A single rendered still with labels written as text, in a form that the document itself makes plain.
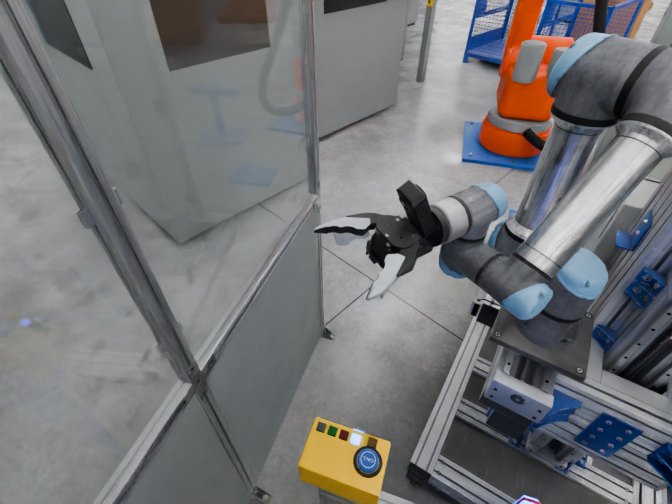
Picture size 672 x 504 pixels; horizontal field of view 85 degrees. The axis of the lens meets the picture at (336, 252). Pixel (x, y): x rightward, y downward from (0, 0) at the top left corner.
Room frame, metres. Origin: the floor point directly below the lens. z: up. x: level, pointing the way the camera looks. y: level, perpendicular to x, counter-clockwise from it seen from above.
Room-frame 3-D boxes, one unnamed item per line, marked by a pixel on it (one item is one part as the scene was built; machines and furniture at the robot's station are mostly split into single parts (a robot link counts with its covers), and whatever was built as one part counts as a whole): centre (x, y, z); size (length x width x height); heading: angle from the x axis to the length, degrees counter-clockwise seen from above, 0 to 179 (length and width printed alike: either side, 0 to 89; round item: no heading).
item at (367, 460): (0.24, -0.06, 1.08); 0.04 x 0.04 x 0.02
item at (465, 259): (0.54, -0.26, 1.34); 0.11 x 0.08 x 0.11; 32
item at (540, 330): (0.58, -0.55, 1.09); 0.15 x 0.15 x 0.10
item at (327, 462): (0.26, -0.02, 1.02); 0.16 x 0.10 x 0.11; 71
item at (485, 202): (0.56, -0.25, 1.43); 0.11 x 0.08 x 0.09; 122
